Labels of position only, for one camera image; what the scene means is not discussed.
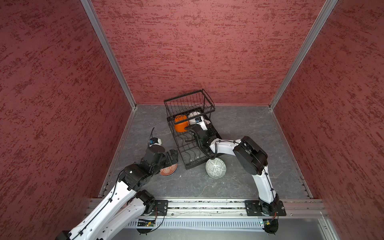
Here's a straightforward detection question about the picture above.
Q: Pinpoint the orange patterned bowl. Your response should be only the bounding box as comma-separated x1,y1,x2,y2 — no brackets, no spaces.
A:
160,164,178,176

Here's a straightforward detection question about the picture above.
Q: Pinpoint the green white patterned bowl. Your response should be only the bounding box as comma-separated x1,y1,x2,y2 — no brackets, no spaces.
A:
205,158,227,179

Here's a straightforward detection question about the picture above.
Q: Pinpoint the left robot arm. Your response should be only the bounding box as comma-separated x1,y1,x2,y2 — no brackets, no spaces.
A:
56,144,179,240

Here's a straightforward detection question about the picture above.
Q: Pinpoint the left controller board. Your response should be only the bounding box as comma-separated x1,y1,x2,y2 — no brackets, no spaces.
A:
136,219,157,235

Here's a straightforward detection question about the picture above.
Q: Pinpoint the controller board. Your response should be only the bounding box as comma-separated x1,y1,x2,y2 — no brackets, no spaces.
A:
136,219,157,235
263,219,279,235

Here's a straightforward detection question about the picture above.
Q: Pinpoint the right controller board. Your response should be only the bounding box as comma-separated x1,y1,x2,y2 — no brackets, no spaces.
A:
263,219,279,235

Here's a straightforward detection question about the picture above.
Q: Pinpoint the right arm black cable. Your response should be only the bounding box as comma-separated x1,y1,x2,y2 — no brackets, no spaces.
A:
183,125,218,160

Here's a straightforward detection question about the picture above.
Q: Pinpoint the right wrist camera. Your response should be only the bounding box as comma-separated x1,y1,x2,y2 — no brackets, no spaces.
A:
195,117,208,131

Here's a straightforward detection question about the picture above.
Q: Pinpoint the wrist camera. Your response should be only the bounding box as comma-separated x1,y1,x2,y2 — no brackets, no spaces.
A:
195,117,208,131
148,137,162,147

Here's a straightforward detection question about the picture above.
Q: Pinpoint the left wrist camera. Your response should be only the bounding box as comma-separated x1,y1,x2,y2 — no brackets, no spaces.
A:
148,137,162,147

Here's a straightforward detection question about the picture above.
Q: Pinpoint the black wire dish rack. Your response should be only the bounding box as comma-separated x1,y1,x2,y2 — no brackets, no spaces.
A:
164,90,221,170

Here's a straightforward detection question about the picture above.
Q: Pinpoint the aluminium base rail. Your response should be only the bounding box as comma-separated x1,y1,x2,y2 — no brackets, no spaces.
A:
89,198,338,240

